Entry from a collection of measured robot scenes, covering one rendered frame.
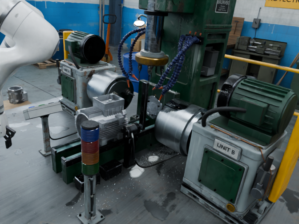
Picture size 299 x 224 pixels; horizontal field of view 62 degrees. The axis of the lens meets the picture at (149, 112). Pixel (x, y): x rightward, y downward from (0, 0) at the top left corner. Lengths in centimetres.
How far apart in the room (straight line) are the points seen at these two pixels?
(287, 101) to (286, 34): 533
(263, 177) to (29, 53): 84
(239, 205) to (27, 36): 93
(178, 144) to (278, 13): 538
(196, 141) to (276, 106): 34
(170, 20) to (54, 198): 110
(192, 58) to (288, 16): 493
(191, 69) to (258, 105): 61
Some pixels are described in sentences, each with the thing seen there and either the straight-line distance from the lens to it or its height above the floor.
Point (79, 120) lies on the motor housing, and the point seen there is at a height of 103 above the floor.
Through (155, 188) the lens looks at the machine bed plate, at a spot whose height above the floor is 80.
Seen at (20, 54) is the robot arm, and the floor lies 144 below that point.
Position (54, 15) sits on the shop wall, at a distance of 750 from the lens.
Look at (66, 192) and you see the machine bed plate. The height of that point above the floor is 80.
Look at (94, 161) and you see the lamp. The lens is 89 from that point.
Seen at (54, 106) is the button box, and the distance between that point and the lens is 137.
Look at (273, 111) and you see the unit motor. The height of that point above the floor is 130.
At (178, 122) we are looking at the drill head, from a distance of 114.
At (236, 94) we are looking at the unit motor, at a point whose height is 131.
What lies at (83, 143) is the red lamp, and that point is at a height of 116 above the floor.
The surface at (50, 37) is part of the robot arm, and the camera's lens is 76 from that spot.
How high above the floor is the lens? 161
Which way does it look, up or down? 24 degrees down
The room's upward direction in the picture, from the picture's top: 6 degrees clockwise
